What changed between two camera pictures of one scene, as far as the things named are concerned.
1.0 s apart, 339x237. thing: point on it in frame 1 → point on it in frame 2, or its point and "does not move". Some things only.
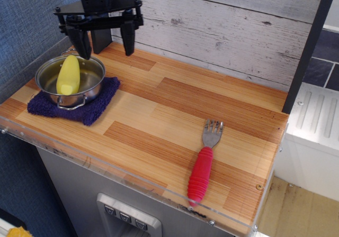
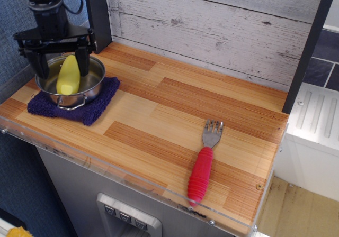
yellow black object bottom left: [18, 231] does not move
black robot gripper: [100, 9] → [53, 34]
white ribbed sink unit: [309, 156] does not move
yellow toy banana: [68, 76] does not move
